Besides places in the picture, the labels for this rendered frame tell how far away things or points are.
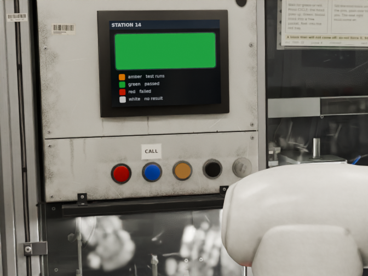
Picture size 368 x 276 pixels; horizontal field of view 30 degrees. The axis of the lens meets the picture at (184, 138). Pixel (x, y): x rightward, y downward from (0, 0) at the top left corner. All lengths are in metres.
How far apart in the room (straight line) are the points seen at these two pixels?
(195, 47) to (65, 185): 0.36
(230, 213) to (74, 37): 0.57
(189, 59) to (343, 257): 0.59
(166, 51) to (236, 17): 0.16
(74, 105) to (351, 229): 0.65
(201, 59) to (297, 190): 0.52
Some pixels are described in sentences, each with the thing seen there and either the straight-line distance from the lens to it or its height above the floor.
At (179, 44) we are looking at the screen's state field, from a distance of 1.31.
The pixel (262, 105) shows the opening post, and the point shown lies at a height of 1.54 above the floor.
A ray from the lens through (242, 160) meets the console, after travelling 1.37.
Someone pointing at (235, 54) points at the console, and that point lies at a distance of 1.36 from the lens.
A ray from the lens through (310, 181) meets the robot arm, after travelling 0.87.
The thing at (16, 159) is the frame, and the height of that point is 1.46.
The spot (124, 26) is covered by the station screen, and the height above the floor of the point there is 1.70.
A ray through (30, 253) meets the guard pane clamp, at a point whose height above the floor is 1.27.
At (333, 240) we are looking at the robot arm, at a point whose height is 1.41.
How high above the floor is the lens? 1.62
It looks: 6 degrees down
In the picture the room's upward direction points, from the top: 1 degrees counter-clockwise
